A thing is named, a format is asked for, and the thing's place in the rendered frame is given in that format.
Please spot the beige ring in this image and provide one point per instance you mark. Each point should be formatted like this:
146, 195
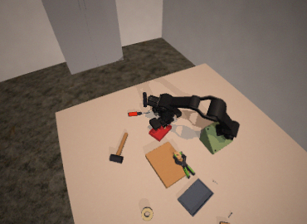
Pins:
147, 218

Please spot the red tray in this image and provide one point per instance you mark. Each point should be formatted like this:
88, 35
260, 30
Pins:
160, 133

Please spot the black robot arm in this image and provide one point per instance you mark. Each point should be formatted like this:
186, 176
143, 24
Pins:
217, 111

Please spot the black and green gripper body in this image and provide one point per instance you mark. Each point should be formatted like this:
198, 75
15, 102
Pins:
156, 123

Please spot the black mallet with wooden handle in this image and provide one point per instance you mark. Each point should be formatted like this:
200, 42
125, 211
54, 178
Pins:
117, 158

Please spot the light brown wooden board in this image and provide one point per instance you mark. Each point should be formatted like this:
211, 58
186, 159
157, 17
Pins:
162, 162

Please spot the black spring clamp with green grips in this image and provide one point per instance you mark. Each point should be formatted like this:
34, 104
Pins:
186, 168

